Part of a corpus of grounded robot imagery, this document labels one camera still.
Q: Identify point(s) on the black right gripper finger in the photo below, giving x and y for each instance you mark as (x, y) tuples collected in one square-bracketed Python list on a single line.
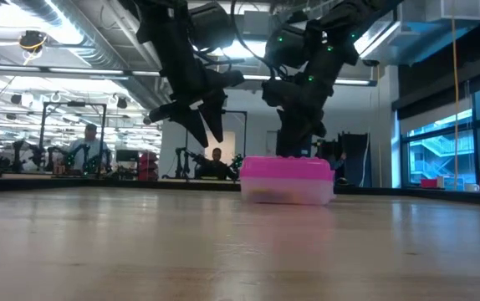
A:
[(290, 134), (312, 123)]

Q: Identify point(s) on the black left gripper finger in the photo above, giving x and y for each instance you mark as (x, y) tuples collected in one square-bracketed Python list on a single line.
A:
[(215, 113), (183, 113)]

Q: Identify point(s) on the pink plastic box lid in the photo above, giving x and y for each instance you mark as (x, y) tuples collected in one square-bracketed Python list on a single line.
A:
[(286, 168)]

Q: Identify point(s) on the translucent white supply box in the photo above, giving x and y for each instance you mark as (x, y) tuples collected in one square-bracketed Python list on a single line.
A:
[(302, 193)]

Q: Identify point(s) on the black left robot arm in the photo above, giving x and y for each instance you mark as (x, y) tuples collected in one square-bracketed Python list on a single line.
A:
[(173, 42)]

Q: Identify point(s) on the background robot arm with LEDs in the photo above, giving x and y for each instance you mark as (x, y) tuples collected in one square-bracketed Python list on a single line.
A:
[(83, 156)]

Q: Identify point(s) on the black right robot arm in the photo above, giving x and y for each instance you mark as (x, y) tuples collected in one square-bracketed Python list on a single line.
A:
[(332, 37)]

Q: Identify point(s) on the background black robot arm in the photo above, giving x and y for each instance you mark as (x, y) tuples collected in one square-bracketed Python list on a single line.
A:
[(236, 162), (183, 161)]

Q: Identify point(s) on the small pink box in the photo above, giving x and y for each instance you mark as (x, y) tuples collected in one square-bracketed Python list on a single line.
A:
[(429, 183)]

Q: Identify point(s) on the white door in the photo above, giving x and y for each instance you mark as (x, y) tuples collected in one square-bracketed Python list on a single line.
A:
[(228, 144)]

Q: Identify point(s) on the person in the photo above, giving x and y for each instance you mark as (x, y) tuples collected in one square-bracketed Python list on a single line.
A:
[(91, 146), (217, 166), (339, 164)]

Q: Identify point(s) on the black folding panel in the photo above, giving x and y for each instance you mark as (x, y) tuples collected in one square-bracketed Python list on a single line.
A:
[(355, 154)]

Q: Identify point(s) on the red stacked chairs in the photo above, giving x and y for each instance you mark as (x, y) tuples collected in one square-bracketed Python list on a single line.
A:
[(148, 165)]

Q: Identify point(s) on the small black monitor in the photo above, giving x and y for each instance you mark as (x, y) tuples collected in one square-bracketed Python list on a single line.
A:
[(127, 156)]

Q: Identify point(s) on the white cup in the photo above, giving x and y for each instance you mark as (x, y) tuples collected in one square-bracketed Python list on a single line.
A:
[(472, 187)]

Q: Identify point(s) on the white ceiling air unit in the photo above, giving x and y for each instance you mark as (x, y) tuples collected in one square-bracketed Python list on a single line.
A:
[(457, 9)]

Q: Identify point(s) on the black metal rig frame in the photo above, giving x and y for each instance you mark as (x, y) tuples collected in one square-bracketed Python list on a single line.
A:
[(104, 125), (246, 129)]

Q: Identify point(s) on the black dome ceiling camera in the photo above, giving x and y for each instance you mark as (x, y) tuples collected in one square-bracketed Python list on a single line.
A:
[(370, 62)]

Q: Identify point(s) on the black table edge rail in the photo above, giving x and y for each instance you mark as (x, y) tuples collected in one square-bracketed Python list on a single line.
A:
[(98, 182)]

